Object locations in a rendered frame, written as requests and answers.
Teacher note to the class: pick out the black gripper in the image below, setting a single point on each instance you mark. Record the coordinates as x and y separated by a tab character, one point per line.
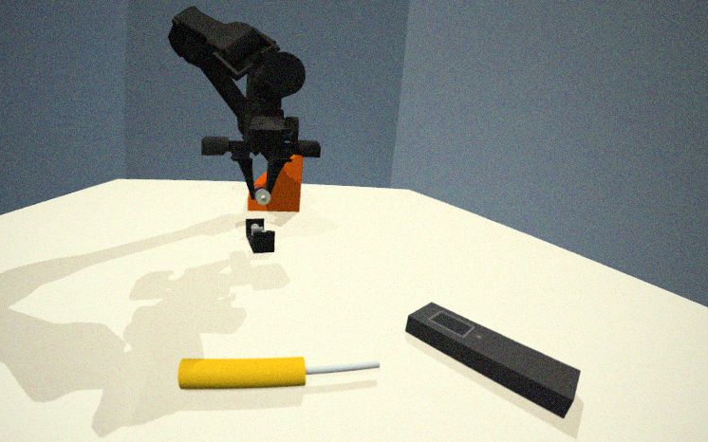
212	146

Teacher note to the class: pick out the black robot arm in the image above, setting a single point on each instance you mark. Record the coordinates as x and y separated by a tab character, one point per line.
230	51

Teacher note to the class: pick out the yellow-handled screwdriver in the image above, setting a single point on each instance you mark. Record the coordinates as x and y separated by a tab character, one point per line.
254	373

